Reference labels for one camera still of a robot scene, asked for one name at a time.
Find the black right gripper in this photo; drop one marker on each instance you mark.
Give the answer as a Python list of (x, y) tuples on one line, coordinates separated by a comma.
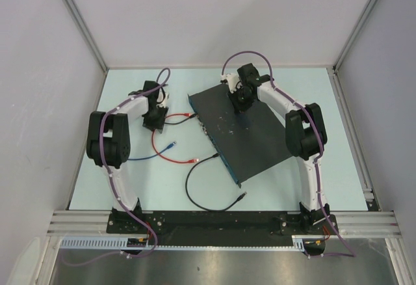
[(237, 108)]

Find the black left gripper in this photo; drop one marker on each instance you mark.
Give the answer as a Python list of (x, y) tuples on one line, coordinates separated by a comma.
[(158, 124)]

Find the dark network switch box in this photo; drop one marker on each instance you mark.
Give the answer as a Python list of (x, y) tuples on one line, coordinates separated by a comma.
[(248, 143)]

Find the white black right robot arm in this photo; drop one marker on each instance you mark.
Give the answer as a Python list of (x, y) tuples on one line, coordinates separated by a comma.
[(305, 134)]

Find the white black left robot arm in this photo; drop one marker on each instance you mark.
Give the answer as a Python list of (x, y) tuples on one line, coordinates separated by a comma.
[(109, 146)]

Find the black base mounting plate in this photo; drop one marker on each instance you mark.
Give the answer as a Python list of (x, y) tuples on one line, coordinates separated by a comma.
[(273, 222)]

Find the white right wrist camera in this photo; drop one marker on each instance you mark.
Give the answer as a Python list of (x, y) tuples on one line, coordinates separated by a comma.
[(232, 80)]

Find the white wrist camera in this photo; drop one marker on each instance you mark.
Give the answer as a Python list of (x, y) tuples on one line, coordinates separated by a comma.
[(232, 80), (162, 100)]

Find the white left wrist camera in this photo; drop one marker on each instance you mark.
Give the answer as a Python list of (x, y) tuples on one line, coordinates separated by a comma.
[(162, 100)]

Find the aluminium front frame rail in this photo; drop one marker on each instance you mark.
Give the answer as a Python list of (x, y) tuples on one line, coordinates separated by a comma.
[(352, 224)]

